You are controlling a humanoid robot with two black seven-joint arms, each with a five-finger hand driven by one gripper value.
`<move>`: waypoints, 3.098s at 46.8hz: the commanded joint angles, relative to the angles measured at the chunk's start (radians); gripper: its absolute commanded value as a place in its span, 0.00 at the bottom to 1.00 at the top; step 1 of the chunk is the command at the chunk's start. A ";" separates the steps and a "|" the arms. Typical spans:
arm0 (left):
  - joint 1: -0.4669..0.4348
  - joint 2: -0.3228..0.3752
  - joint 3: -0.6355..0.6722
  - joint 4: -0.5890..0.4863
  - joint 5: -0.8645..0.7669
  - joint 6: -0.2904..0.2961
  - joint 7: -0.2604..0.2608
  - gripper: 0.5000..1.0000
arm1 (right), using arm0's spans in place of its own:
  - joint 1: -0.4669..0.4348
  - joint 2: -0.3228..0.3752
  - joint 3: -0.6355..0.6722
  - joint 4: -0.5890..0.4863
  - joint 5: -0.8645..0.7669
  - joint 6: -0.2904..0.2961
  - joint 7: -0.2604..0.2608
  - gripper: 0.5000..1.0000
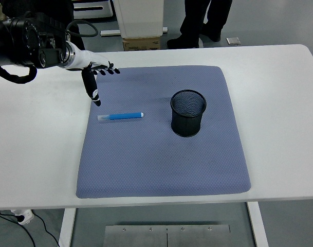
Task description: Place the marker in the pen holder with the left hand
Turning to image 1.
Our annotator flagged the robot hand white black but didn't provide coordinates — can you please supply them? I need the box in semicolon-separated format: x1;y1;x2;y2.
68;46;121;107

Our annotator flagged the blue marker with clear cap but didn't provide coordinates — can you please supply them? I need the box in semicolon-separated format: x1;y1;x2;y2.
97;112;144;121

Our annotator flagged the black mesh pen holder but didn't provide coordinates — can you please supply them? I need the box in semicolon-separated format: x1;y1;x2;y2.
170;89;208;137

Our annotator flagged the white flat base bar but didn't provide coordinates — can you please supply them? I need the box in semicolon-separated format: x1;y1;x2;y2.
100;27;169;37

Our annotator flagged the white device with black slot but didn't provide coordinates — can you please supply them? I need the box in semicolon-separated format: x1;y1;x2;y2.
72;0;114;19

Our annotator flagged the cardboard box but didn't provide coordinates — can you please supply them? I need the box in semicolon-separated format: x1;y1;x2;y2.
122;36;161;51

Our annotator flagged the person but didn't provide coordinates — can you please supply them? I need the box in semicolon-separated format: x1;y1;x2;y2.
0;0;86;51
167;0;233;49

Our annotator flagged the blue-grey quilted mat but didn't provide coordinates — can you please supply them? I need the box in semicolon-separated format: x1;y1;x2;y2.
76;65;252;199

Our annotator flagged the white power strip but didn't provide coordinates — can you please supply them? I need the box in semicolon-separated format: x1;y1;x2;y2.
11;208;35;226

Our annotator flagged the white table leg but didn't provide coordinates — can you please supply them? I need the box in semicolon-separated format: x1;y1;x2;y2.
58;207;77;247
246;202;269;247

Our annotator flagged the grey metal plate with screws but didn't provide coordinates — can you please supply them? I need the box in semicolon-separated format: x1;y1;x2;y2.
103;224;231;247

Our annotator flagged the white pedestal cabinet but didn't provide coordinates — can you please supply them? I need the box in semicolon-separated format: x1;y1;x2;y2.
114;0;165;39

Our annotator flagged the black floor cable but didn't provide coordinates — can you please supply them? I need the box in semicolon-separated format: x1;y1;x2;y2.
0;210;61;247

